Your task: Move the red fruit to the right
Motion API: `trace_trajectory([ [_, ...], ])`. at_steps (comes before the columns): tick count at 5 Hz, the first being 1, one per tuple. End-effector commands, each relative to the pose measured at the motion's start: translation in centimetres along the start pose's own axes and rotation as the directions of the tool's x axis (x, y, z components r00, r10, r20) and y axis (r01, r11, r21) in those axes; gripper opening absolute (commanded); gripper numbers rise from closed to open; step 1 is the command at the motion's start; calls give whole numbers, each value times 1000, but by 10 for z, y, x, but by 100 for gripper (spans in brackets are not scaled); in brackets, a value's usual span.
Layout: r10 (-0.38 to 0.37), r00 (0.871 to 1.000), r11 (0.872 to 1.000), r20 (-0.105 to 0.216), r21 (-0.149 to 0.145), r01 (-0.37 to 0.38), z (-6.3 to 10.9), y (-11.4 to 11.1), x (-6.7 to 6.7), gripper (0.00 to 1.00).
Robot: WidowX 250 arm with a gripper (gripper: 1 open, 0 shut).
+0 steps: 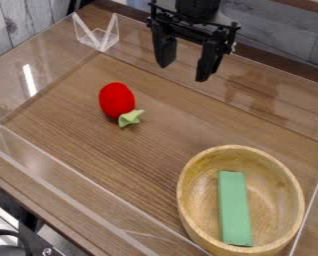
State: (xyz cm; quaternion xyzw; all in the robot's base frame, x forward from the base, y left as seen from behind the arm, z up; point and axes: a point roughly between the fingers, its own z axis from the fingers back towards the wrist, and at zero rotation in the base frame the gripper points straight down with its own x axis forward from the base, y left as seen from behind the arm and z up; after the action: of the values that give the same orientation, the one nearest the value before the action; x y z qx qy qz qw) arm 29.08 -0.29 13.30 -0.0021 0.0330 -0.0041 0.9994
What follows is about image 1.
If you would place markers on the clear acrylic enclosure wall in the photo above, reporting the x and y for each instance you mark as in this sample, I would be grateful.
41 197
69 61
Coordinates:
101 182

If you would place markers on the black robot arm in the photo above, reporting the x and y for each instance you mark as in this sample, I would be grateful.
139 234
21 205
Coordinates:
196 21

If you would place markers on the clear acrylic corner bracket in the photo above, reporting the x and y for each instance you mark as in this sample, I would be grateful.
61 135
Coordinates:
97 38

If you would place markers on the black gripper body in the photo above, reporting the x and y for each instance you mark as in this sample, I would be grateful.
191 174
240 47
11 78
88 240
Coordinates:
195 20

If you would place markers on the wooden bowl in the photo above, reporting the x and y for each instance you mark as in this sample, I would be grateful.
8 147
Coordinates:
274 196

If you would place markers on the black metal bracket bottom left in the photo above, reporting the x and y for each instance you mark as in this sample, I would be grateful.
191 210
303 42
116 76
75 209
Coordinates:
37 245

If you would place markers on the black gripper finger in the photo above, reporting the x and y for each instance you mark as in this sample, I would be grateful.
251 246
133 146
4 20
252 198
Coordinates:
208 61
164 45

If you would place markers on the red plush fruit green leaf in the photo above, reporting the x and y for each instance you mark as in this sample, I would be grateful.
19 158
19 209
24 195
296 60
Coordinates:
117 104

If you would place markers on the green rectangular block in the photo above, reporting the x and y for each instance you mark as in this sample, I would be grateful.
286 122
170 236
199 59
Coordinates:
234 213

